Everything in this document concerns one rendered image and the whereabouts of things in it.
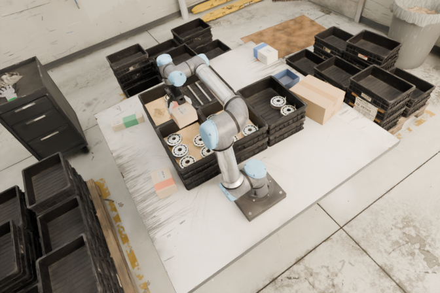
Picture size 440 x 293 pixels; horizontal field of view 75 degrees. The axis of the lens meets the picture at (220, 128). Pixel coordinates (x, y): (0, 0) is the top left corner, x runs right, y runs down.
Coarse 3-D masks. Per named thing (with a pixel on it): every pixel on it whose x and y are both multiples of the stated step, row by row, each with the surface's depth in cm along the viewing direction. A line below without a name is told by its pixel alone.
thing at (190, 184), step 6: (162, 144) 190; (210, 168) 172; (216, 168) 177; (198, 174) 170; (204, 174) 175; (210, 174) 176; (216, 174) 181; (192, 180) 170; (198, 180) 174; (204, 180) 177; (186, 186) 178; (192, 186) 177
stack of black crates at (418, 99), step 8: (392, 72) 279; (400, 72) 276; (408, 72) 271; (408, 80) 273; (416, 80) 266; (424, 80) 260; (416, 88) 269; (424, 88) 263; (432, 88) 253; (416, 96) 263; (424, 96) 256; (408, 104) 253; (416, 104) 255; (424, 104) 268; (408, 112) 259
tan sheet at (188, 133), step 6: (192, 126) 195; (198, 126) 195; (180, 132) 193; (186, 132) 193; (192, 132) 192; (198, 132) 191; (186, 138) 189; (192, 138) 188; (186, 144) 186; (192, 144) 185; (192, 150) 181; (198, 150) 181; (198, 156) 178; (180, 168) 173
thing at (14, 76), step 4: (12, 72) 263; (16, 72) 264; (4, 76) 258; (8, 76) 259; (12, 76) 257; (16, 76) 258; (20, 76) 259; (0, 80) 254; (4, 80) 254; (8, 80) 256; (12, 80) 254; (16, 80) 255; (0, 84) 252; (4, 84) 251; (8, 84) 250; (12, 84) 251
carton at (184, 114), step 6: (174, 102) 170; (186, 102) 169; (174, 108) 167; (180, 108) 166; (186, 108) 166; (192, 108) 165; (174, 114) 163; (180, 114) 163; (186, 114) 162; (192, 114) 164; (174, 120) 170; (180, 120) 162; (186, 120) 164; (192, 120) 167; (180, 126) 165
